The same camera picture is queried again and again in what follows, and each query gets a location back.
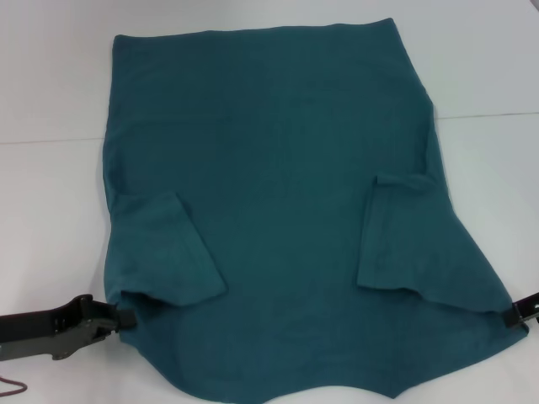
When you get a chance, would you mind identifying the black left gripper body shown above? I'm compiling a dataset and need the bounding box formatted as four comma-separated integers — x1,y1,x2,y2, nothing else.
0,294,115,364

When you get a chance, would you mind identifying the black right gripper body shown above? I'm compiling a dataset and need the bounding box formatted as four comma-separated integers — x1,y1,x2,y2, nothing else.
513,290,539,326

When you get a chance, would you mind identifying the teal blue t-shirt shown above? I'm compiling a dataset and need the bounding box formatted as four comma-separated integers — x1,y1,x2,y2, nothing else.
100,16,530,391

